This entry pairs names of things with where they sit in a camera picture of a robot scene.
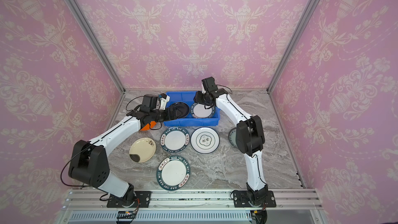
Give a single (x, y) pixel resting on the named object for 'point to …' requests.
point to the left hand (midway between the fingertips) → (178, 115)
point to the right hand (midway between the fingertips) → (198, 98)
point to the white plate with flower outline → (205, 140)
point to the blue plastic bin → (188, 97)
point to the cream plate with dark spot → (142, 150)
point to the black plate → (182, 109)
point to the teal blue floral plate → (232, 137)
